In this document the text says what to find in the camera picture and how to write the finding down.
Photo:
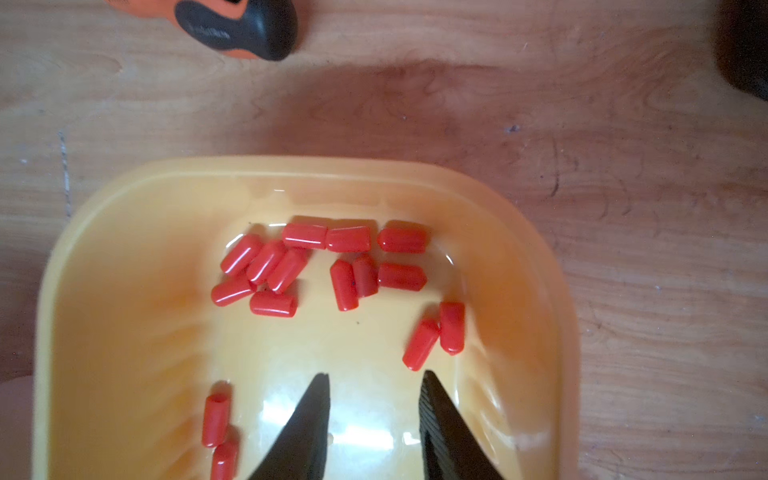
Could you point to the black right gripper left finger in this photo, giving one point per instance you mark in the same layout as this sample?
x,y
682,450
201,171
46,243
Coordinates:
x,y
300,450

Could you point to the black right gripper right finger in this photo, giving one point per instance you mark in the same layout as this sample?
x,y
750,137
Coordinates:
x,y
449,449

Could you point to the red sleeve tray bottom left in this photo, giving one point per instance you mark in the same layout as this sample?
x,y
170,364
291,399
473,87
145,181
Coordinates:
x,y
216,419

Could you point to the red sleeve tray lower right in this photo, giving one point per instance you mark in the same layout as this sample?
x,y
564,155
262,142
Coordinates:
x,y
452,327

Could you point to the red sleeve tray row left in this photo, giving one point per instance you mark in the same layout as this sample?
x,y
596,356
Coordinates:
x,y
305,236

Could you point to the red sleeve tray row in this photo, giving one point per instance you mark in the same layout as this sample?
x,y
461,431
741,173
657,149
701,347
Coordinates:
x,y
352,239
305,236
403,240

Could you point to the yellow plastic tray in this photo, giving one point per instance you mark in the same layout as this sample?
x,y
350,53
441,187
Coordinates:
x,y
129,342

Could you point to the red sleeve tray row right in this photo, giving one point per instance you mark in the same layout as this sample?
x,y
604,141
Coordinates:
x,y
403,240

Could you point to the red sleeve tray row middle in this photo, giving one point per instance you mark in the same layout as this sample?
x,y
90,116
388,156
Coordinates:
x,y
352,239

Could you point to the orange handled long screwdriver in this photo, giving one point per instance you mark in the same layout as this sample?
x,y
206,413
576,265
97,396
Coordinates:
x,y
247,29

